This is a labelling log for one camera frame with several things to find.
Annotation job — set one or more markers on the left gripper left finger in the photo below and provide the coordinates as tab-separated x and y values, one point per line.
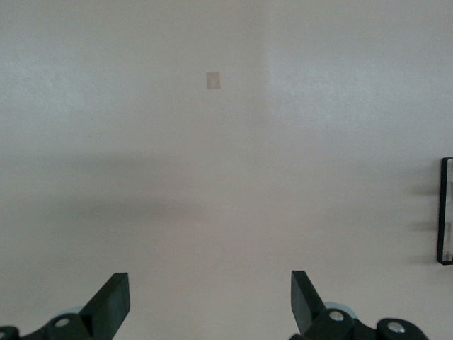
106	311

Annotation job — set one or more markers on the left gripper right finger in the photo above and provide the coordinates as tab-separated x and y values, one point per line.
308	311

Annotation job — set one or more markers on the small square tape mark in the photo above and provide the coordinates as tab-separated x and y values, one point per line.
213	80

